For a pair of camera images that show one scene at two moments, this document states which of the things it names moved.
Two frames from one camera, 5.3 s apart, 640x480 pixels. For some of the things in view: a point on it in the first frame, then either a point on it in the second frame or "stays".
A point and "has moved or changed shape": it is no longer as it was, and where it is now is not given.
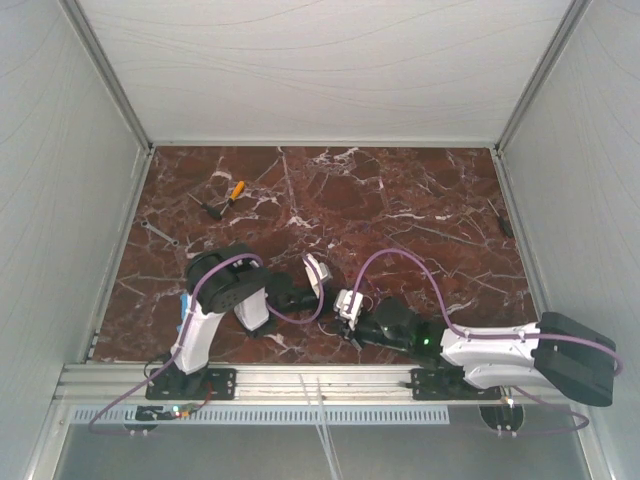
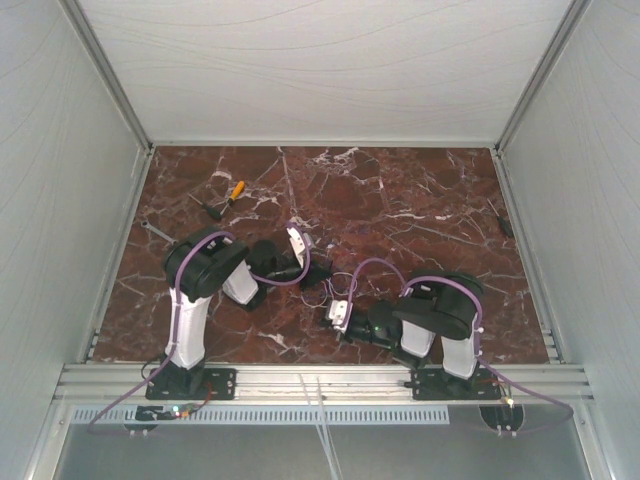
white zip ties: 326,428 stays
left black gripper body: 302,300 → 286,272
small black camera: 210,384 stays
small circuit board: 154,413 stays
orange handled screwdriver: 236,192 stays
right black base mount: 447,383 stays
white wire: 324,332 has moved or changed shape
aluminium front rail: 268,386 stays
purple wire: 371,301 → 338,293
